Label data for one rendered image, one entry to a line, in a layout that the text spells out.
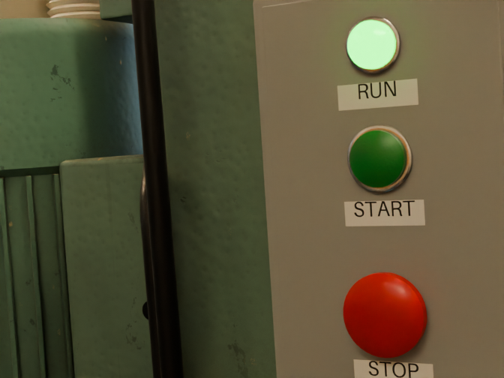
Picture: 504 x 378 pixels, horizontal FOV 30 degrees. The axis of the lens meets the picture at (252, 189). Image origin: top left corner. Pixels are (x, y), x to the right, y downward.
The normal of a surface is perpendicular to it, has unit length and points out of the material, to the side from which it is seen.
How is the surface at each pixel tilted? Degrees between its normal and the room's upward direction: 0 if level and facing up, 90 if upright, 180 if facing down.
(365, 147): 88
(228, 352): 90
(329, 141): 90
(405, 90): 90
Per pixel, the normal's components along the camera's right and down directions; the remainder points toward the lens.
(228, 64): -0.48, 0.07
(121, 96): 0.84, -0.03
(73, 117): 0.58, 0.00
